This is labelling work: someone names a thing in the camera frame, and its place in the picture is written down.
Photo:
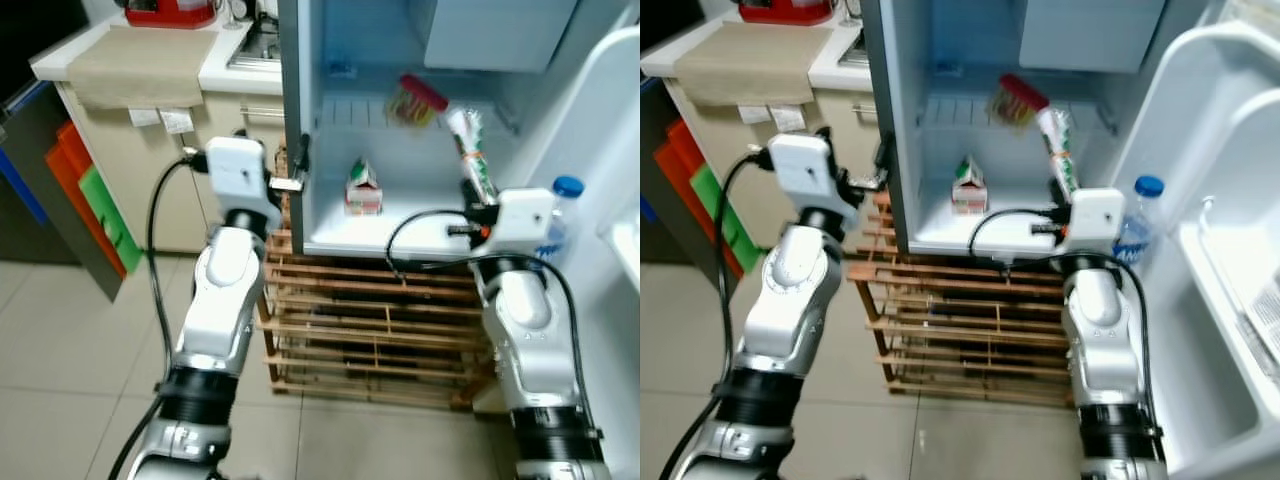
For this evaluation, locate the beige counter cloth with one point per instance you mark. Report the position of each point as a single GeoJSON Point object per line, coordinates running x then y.
{"type": "Point", "coordinates": [140, 65]}
{"type": "Point", "coordinates": [750, 62]}

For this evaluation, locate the clear bottle blue cap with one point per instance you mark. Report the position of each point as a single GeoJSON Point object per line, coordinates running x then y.
{"type": "Point", "coordinates": [1140, 225]}
{"type": "Point", "coordinates": [565, 215]}

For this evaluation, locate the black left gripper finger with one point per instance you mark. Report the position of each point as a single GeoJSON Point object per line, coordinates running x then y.
{"type": "Point", "coordinates": [883, 150]}
{"type": "Point", "coordinates": [303, 155]}

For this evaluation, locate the green cutting board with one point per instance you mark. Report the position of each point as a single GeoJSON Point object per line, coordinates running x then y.
{"type": "Point", "coordinates": [722, 225]}
{"type": "Point", "coordinates": [110, 225]}

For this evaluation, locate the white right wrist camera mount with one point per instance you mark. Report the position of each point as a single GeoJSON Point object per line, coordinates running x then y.
{"type": "Point", "coordinates": [1095, 215]}
{"type": "Point", "coordinates": [525, 215]}

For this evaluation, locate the dark grey fridge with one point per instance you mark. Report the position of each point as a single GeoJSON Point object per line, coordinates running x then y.
{"type": "Point", "coordinates": [920, 60]}
{"type": "Point", "coordinates": [330, 70]}

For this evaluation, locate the white sink counter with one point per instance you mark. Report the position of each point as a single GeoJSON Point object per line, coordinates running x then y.
{"type": "Point", "coordinates": [845, 80]}
{"type": "Point", "coordinates": [225, 75]}

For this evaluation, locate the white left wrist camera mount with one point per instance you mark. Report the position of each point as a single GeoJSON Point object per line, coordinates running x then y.
{"type": "Point", "coordinates": [238, 170]}
{"type": "Point", "coordinates": [805, 165]}

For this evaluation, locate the orange cutting board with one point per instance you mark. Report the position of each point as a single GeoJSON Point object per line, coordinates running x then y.
{"type": "Point", "coordinates": [68, 170]}
{"type": "Point", "coordinates": [675, 165]}

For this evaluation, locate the yellow package red lid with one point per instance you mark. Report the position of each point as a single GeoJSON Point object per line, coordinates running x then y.
{"type": "Point", "coordinates": [415, 100]}
{"type": "Point", "coordinates": [1015, 100]}

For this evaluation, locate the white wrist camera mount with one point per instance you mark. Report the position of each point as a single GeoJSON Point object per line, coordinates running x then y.
{"type": "Point", "coordinates": [238, 170]}
{"type": "Point", "coordinates": [1095, 215]}
{"type": "Point", "coordinates": [805, 165]}
{"type": "Point", "coordinates": [525, 215]}

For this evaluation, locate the printed paper booklet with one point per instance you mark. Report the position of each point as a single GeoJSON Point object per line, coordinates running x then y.
{"type": "Point", "coordinates": [1265, 320]}

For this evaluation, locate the steel sink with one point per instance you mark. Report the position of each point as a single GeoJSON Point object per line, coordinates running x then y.
{"type": "Point", "coordinates": [255, 45]}
{"type": "Point", "coordinates": [853, 50]}

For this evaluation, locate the grey-blue fridge drawer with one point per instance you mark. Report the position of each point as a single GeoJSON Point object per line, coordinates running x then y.
{"type": "Point", "coordinates": [500, 35]}
{"type": "Point", "coordinates": [1090, 35]}

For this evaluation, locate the wooden wine rack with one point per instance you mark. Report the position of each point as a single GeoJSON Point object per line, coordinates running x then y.
{"type": "Point", "coordinates": [930, 272]}
{"type": "Point", "coordinates": [330, 272]}

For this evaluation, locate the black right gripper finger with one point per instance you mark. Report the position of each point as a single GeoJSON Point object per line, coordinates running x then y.
{"type": "Point", "coordinates": [1057, 190]}
{"type": "Point", "coordinates": [469, 192]}

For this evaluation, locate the white hanging tag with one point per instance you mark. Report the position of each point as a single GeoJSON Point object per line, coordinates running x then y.
{"type": "Point", "coordinates": [785, 117]}
{"type": "Point", "coordinates": [753, 115]}
{"type": "Point", "coordinates": [144, 118]}
{"type": "Point", "coordinates": [178, 121]}

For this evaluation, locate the beige base cabinet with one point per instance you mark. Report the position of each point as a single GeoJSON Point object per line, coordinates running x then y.
{"type": "Point", "coordinates": [790, 180]}
{"type": "Point", "coordinates": [150, 180]}

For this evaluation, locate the small white green carton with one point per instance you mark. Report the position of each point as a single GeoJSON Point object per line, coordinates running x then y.
{"type": "Point", "coordinates": [968, 190]}
{"type": "Point", "coordinates": [363, 190]}

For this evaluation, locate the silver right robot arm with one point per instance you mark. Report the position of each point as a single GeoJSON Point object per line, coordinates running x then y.
{"type": "Point", "coordinates": [1100, 330]}
{"type": "Point", "coordinates": [525, 330]}

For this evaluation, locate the green white packaged roll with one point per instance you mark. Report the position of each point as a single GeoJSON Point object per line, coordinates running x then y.
{"type": "Point", "coordinates": [475, 160]}
{"type": "Point", "coordinates": [1062, 155]}

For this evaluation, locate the red countertop appliance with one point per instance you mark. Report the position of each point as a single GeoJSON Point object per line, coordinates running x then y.
{"type": "Point", "coordinates": [170, 12]}
{"type": "Point", "coordinates": [785, 10]}

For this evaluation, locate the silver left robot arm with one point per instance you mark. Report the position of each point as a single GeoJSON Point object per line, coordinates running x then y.
{"type": "Point", "coordinates": [225, 290]}
{"type": "Point", "coordinates": [790, 300]}

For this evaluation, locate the dark grey panel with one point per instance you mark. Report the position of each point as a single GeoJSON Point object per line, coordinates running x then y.
{"type": "Point", "coordinates": [25, 160]}
{"type": "Point", "coordinates": [648, 170]}

